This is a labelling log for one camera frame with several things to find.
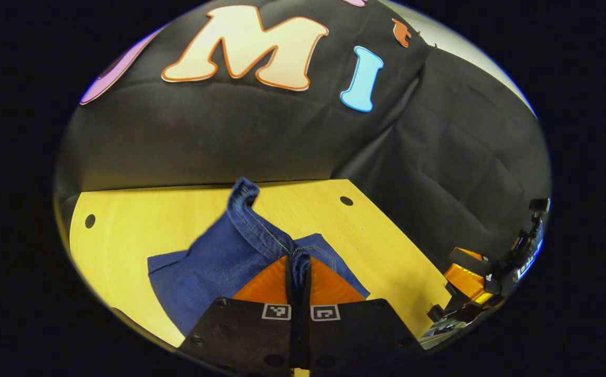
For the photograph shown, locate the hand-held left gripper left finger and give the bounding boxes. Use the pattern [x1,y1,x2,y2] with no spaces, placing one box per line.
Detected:
[180,256,302,375]

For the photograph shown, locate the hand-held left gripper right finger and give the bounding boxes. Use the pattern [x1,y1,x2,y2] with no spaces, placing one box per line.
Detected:
[301,256,424,370]

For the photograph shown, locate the blue denim jeans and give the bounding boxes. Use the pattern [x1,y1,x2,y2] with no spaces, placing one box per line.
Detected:
[147,177,370,337]

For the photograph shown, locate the black backdrop cloth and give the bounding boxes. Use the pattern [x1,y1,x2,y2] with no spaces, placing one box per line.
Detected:
[54,0,552,273]

